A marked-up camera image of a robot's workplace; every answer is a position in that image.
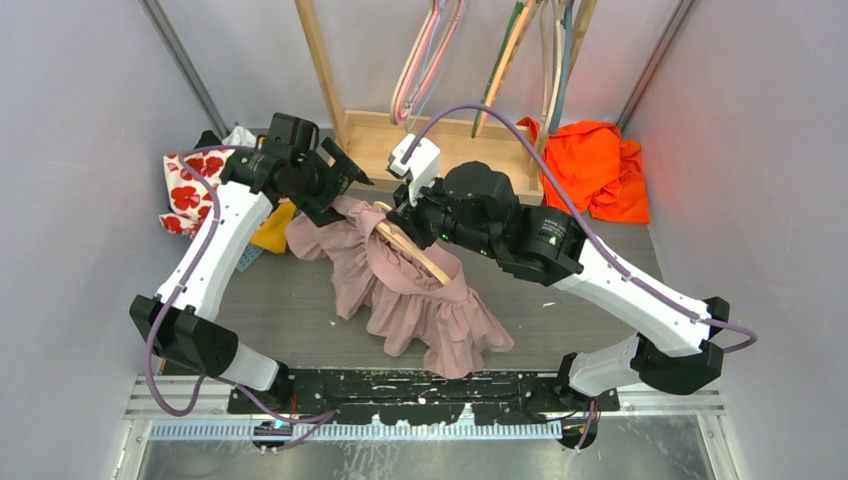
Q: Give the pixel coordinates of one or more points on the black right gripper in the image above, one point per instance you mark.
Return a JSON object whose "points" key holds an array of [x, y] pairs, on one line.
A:
{"points": [[408, 217]]}

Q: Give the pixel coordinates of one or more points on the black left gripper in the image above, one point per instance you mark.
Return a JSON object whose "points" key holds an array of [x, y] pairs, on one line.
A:
{"points": [[319, 207]]}

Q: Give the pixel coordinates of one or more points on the beige plastic hanger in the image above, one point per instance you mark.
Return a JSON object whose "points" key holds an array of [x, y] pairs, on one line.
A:
{"points": [[399, 241]]}

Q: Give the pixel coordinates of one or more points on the pink pleated skirt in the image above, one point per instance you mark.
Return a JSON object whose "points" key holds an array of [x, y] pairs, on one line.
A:
{"points": [[407, 302]]}

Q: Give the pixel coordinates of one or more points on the red poppy print garment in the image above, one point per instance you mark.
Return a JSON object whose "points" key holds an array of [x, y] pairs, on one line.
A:
{"points": [[189, 200]]}

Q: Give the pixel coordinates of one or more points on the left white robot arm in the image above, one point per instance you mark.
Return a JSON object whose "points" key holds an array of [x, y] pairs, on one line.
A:
{"points": [[178, 322]]}

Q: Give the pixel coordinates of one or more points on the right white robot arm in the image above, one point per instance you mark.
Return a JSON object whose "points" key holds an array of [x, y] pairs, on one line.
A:
{"points": [[671, 350]]}

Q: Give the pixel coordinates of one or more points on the wooden hanger rack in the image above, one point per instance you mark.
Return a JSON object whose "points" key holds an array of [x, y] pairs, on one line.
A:
{"points": [[369, 137]]}

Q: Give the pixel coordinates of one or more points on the pink hanger on rack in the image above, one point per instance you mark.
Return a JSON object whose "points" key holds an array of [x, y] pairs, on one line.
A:
{"points": [[417, 66]]}

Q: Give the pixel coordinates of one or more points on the teal hanger on rack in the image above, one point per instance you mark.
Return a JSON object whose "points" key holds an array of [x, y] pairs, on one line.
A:
{"points": [[567, 30]]}

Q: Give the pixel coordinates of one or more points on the light blue hanger on rack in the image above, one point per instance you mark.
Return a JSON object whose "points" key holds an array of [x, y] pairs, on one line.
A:
{"points": [[427, 86]]}

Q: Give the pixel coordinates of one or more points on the peach hanger on rack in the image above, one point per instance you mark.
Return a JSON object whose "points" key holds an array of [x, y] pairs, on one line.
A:
{"points": [[507, 66]]}

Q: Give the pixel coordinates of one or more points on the cream hanger on rack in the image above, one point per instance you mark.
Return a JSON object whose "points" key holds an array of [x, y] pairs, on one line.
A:
{"points": [[552, 35]]}

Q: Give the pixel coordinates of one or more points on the yellow garment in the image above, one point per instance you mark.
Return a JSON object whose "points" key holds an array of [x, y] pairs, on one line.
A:
{"points": [[271, 234]]}

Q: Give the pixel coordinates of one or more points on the blue plastic basket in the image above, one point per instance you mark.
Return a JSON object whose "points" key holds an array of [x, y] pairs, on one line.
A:
{"points": [[248, 257]]}

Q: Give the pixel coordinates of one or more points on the orange garment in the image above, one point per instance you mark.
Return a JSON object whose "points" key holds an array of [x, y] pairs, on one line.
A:
{"points": [[600, 171]]}

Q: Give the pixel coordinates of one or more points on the black garment in basket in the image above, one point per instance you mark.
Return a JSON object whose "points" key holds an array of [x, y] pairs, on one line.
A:
{"points": [[208, 138]]}

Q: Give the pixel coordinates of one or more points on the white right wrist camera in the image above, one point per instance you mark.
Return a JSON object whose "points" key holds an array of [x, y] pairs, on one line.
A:
{"points": [[416, 162]]}

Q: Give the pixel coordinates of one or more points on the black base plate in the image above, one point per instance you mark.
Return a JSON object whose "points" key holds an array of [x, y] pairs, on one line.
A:
{"points": [[418, 397]]}

